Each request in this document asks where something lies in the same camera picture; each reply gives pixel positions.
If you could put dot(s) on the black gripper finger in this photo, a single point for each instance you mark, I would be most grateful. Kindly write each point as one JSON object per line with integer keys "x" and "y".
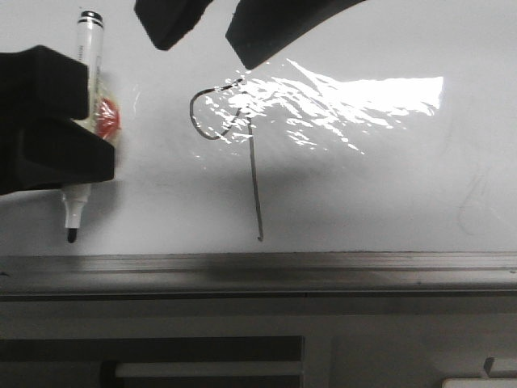
{"x": 40, "y": 81}
{"x": 48, "y": 153}
{"x": 261, "y": 29}
{"x": 166, "y": 22}

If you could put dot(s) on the white black-tipped whiteboard marker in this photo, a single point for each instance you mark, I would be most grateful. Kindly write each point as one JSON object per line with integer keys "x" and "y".
{"x": 90, "y": 45}

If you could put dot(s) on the red round magnet with tape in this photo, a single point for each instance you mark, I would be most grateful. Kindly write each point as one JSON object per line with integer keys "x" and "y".
{"x": 105, "y": 120}

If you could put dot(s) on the dark grey cabinet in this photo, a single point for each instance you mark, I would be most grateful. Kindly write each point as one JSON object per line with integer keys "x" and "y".
{"x": 258, "y": 342}

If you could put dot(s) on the white whiteboard with aluminium frame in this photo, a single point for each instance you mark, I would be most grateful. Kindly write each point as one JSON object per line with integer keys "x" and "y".
{"x": 378, "y": 151}

